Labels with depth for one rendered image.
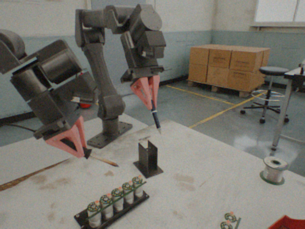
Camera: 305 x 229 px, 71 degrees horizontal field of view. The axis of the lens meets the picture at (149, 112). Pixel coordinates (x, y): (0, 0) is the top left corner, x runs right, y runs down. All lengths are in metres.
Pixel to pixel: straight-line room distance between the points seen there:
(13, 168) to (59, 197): 0.21
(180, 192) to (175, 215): 0.07
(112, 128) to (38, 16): 2.43
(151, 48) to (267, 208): 0.45
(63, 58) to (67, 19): 2.75
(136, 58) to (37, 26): 2.58
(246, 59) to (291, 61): 1.15
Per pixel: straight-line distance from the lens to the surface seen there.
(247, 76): 3.77
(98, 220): 0.48
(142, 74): 0.52
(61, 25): 3.15
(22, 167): 0.75
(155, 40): 0.49
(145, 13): 0.52
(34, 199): 0.62
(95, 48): 0.80
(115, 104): 0.74
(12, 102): 3.09
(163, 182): 0.60
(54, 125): 0.43
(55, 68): 0.44
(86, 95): 0.42
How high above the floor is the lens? 1.14
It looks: 23 degrees down
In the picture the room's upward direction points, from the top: straight up
